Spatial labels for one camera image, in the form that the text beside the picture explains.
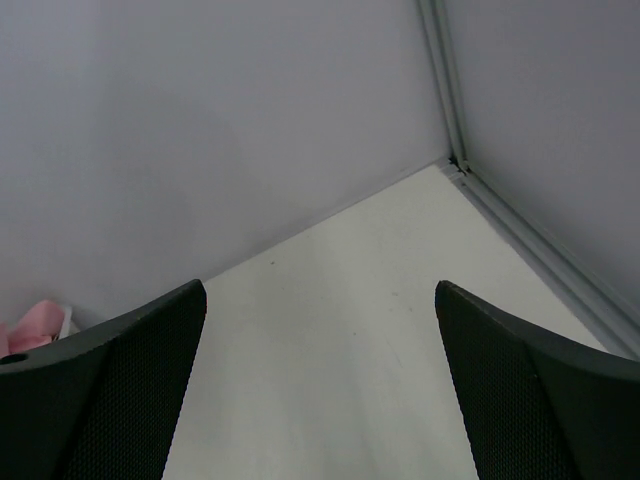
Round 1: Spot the pink bucket hat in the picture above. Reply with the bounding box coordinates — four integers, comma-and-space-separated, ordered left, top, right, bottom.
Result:
1, 300, 66, 358

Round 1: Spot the white plastic basket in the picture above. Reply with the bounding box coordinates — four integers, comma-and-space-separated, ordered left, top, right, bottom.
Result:
57, 305, 80, 340

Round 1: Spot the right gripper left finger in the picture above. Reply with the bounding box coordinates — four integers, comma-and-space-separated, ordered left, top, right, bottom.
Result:
1, 279, 207, 479

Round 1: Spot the right aluminium corner post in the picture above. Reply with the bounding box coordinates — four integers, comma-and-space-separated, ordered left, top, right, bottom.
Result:
419, 1, 639, 358

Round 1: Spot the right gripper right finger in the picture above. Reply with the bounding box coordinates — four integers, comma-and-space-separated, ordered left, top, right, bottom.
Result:
435, 281, 639, 479

